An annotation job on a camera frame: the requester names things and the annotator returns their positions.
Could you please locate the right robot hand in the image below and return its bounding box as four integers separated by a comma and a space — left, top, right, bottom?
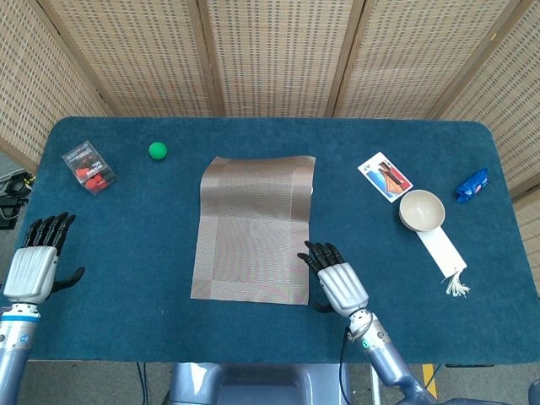
297, 240, 370, 317

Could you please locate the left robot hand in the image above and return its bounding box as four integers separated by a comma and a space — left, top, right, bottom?
3, 212, 86, 305

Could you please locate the brown woven placemat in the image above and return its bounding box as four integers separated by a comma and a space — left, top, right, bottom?
190, 154, 317, 305

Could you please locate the beige bowl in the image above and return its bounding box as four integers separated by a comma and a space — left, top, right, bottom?
398, 189, 446, 234

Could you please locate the black floor box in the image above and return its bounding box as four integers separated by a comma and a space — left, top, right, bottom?
0, 197, 20, 231

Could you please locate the blue carpet table cover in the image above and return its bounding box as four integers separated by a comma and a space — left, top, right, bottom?
0, 116, 531, 366

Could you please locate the white table leg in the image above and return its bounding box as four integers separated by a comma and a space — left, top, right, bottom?
369, 364, 382, 405

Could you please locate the white bookmark with tassel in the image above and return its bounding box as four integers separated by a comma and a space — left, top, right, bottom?
415, 225, 472, 299

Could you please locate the illustrated picture card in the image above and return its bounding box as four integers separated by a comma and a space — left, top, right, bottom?
357, 151, 413, 204

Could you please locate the clear box of earplugs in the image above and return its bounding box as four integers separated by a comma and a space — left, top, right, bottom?
61, 140, 119, 197

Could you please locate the yellow floor tape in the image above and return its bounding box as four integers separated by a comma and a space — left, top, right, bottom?
421, 364, 438, 400

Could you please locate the blue-grey robot torso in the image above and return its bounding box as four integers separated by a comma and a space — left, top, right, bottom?
166, 362, 351, 405

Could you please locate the blue snack packet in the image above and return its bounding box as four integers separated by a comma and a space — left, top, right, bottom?
454, 168, 489, 205

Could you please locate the green ball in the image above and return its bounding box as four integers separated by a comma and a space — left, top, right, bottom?
148, 141, 169, 162

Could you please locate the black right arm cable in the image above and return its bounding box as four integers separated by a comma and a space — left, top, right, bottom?
338, 331, 352, 405

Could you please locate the black floor cable bundle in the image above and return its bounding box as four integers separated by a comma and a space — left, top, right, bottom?
0, 168, 37, 199

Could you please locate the blue cable under table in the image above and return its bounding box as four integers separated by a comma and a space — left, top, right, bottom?
135, 362, 149, 405

